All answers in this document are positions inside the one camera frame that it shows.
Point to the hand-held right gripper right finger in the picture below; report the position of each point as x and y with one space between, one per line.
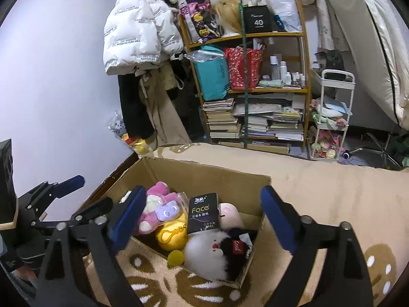
278 220

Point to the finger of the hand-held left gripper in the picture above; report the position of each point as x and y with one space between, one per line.
70 184
96 208

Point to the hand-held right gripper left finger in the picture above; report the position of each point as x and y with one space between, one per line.
127 220

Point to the pink bear plush toy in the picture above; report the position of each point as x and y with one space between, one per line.
145 225

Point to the small purple plush toy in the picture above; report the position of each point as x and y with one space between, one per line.
167 211

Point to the black tissue pack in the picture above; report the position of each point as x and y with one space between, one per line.
203 214

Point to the white fluffy plush toy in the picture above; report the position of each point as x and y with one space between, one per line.
204 255

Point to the pink roll cake plush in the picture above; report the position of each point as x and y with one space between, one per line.
233 216

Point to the yellow plush toy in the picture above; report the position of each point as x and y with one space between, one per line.
172 233

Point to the flat brown cardboard box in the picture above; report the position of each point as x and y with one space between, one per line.
255 148

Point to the plastic bag of toys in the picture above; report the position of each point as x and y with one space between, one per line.
127 128

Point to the black coat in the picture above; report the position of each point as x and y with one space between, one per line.
131 108

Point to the pile of books and papers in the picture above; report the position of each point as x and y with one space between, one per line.
271 118

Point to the beige coat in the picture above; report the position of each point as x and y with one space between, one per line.
163 112

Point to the stack of books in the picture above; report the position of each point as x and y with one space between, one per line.
222 118

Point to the metal chair base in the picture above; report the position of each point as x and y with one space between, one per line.
380 150

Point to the green pole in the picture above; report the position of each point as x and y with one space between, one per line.
245 86

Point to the dark green cloth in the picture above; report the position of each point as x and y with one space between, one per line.
401 150

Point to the group of white cosmetic bottles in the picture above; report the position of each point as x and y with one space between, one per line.
286 73

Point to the white rolling cart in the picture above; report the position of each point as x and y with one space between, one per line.
338 86

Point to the red patterned bag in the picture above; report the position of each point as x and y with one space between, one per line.
242 70

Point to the teal bag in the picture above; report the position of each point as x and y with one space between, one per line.
211 76

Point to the black bag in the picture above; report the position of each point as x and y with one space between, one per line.
332 59

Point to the white puffer jacket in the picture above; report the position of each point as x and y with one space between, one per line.
137 22

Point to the clear plastic bag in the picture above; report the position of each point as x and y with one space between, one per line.
203 56

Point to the wooden shelf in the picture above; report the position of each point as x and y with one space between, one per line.
255 36

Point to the white quilt with black piping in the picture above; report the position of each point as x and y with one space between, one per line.
377 54

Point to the black box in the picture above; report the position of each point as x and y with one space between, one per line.
258 20

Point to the colourful printed bag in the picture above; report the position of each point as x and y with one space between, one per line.
199 19

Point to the blond wig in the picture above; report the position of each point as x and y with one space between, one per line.
228 14

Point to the white plastic mailer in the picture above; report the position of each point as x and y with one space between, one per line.
284 3

